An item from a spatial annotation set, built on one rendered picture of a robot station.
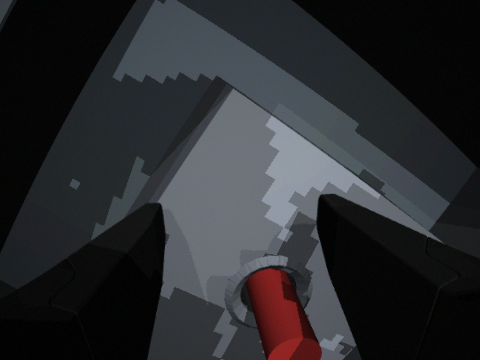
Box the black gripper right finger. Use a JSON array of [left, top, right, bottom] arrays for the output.
[[316, 195, 480, 360]]

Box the red peg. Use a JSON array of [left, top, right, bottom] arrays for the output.
[[245, 269, 321, 360]]

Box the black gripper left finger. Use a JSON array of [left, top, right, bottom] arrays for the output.
[[0, 203, 165, 360]]

